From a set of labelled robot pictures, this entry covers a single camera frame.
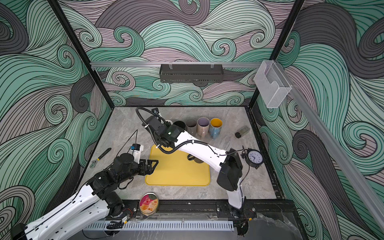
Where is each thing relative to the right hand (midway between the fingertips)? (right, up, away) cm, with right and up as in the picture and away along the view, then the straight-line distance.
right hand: (160, 126), depth 77 cm
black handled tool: (-44, -23, +13) cm, 51 cm away
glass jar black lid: (+52, -5, +23) cm, 57 cm away
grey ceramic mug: (+17, -1, +27) cm, 31 cm away
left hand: (-4, -18, -1) cm, 18 cm away
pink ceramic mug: (+24, -1, +18) cm, 30 cm away
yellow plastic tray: (+7, -25, +8) cm, 27 cm away
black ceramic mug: (+17, -19, +11) cm, 28 cm away
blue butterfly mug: (+32, -2, +18) cm, 37 cm away
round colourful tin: (-5, -38, -5) cm, 38 cm away
